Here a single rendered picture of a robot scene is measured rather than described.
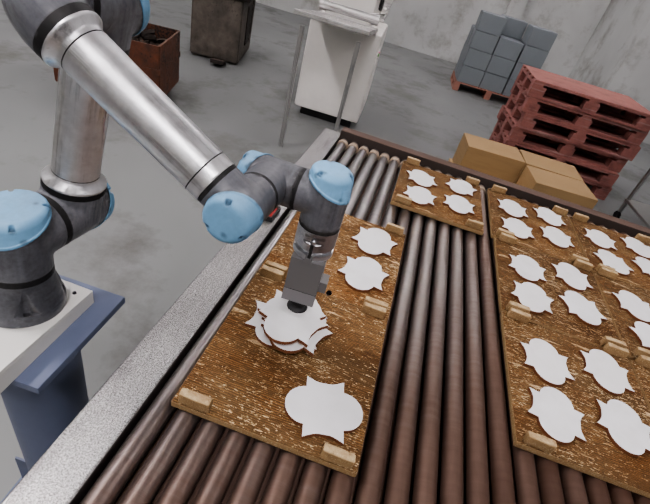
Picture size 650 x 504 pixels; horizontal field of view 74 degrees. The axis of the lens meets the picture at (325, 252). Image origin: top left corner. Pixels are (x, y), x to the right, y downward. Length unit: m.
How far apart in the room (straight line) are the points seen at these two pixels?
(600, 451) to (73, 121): 1.21
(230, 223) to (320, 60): 4.20
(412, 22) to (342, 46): 6.05
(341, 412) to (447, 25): 10.11
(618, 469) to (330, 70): 4.22
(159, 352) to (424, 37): 10.11
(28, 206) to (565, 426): 1.14
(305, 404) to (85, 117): 0.65
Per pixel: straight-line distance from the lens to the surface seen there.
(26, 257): 0.93
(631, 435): 1.22
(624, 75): 9.19
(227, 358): 0.91
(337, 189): 0.69
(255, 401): 0.86
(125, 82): 0.66
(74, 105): 0.89
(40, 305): 1.00
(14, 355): 0.98
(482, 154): 4.24
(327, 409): 0.86
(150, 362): 0.93
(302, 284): 0.80
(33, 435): 1.32
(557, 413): 1.12
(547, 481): 1.04
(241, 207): 0.59
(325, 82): 4.78
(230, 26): 6.08
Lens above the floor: 1.65
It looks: 36 degrees down
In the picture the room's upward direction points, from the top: 17 degrees clockwise
